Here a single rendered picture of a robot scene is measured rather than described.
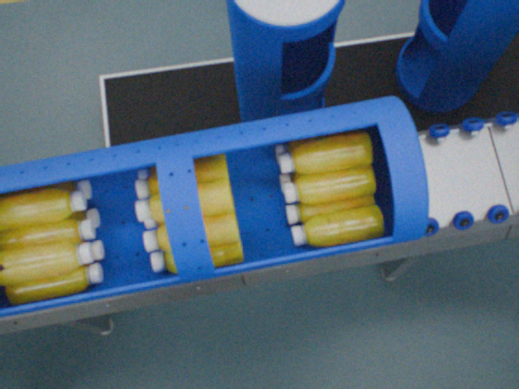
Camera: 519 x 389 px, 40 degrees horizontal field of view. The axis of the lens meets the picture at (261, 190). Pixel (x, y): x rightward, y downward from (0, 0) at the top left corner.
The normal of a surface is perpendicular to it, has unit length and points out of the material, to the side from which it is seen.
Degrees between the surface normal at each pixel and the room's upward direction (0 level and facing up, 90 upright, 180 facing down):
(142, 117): 0
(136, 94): 0
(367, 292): 0
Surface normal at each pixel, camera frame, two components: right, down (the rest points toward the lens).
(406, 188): 0.07, 0.23
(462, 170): -0.02, -0.25
